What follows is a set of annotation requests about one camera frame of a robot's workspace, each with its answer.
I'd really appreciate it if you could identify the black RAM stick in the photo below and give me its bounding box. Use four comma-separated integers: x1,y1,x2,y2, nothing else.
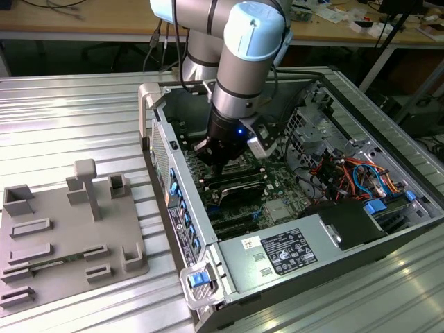
204,174,268,191
200,165,266,183

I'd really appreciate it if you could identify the black graphics card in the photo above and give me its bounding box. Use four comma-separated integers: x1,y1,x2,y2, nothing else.
217,180,267,210

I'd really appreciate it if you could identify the green motherboard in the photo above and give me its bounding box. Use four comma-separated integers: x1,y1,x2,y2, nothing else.
173,119,313,240

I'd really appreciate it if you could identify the open grey PC case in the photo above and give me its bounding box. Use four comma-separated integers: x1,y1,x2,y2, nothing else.
137,71,444,333

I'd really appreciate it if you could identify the silver chipset heatsink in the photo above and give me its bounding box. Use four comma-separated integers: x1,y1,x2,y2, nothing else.
265,200,291,222

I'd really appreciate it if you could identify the metal drive cage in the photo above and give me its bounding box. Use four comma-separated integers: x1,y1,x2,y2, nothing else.
282,105,348,171

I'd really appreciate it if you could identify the grey power supply unit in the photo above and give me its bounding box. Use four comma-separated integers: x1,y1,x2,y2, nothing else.
217,213,344,298

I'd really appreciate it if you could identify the blue case latch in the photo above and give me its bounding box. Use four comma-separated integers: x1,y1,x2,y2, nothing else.
188,273,210,289

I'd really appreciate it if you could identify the black fan shroud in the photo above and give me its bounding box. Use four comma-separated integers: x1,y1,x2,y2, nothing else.
300,200,389,253

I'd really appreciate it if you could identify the wooden desk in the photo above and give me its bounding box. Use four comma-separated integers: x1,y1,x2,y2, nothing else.
0,0,444,48

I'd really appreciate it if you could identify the grey parts rack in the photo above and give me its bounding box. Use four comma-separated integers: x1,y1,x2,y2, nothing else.
0,158,151,317

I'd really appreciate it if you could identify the small white box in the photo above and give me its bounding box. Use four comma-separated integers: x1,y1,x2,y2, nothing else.
350,19,379,37

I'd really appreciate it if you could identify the green RAM stick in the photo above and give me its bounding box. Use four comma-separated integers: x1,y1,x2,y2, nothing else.
29,253,86,273

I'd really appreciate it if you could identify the white wrist camera black mount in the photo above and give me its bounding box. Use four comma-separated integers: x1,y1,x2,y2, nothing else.
239,116,279,160

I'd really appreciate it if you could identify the black camera cable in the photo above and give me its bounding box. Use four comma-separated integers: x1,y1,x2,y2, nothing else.
273,64,327,115

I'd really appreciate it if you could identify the blue cable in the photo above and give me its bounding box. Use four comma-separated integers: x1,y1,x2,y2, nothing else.
352,162,389,199

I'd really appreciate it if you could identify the orange wire bundle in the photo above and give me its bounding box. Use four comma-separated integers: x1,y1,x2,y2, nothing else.
338,157,407,195

